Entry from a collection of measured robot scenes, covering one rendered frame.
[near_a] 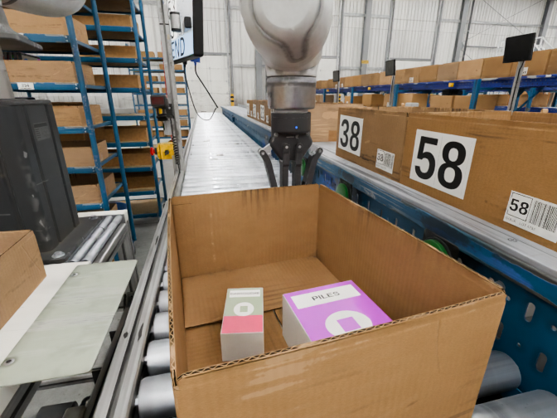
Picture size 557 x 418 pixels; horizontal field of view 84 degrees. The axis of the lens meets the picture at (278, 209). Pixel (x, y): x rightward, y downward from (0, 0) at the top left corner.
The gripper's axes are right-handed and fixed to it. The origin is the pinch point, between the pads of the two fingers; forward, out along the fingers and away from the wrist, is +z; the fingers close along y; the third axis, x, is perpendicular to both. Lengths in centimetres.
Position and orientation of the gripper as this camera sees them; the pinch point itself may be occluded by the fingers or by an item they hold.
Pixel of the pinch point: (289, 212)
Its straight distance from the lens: 65.2
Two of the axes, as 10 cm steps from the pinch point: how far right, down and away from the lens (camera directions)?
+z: 0.0, 9.4, 3.4
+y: -9.7, 0.8, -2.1
